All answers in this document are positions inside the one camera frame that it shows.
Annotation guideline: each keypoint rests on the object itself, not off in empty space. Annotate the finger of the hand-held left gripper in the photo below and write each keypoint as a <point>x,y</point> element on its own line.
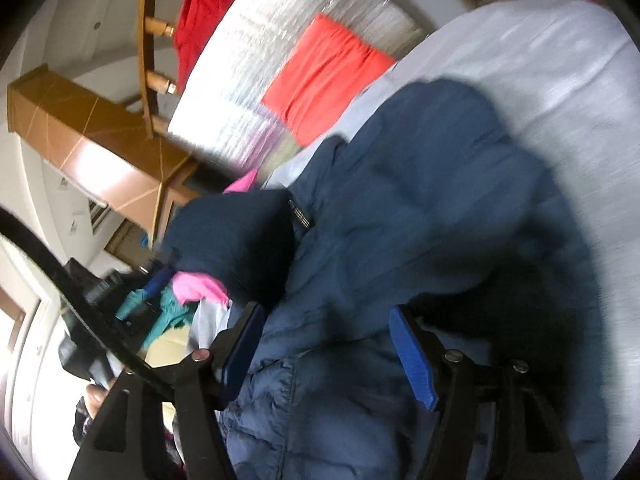
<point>157,280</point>

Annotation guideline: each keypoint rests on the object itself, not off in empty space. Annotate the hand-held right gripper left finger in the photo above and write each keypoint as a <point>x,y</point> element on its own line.
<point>240,355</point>

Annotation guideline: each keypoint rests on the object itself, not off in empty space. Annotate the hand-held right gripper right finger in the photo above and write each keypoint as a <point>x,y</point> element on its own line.
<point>412,355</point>

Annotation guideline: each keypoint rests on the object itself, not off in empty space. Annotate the navy puffer jacket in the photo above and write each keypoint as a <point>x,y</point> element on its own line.
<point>400,185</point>

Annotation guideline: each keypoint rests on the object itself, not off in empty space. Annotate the person's left hand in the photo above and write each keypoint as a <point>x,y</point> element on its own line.
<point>95,399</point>

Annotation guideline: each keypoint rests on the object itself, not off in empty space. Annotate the teal cloth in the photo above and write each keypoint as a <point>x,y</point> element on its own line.
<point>172,310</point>

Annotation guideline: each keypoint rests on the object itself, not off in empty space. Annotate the pink pillow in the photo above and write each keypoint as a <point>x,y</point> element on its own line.
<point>200,285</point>

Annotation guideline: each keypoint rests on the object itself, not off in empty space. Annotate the brown slatted shutter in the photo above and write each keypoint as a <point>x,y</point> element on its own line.
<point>125,245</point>

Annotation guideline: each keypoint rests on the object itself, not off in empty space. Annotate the wooden cabinet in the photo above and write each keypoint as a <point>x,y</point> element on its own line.
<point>90,135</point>

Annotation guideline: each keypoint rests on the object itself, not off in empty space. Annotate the wooden chair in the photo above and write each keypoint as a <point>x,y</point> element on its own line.
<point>145,60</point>

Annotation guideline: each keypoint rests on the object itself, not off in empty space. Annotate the silver foil mat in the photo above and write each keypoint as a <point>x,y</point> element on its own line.
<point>260,60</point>

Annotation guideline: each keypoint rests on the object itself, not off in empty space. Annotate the orange-red pillow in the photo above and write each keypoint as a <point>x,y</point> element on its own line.
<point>325,75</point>

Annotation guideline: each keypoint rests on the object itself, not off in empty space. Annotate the red cloth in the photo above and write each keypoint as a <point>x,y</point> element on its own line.
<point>210,10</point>

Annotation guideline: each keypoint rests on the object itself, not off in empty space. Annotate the grey bed blanket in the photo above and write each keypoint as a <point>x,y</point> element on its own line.
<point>550,85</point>

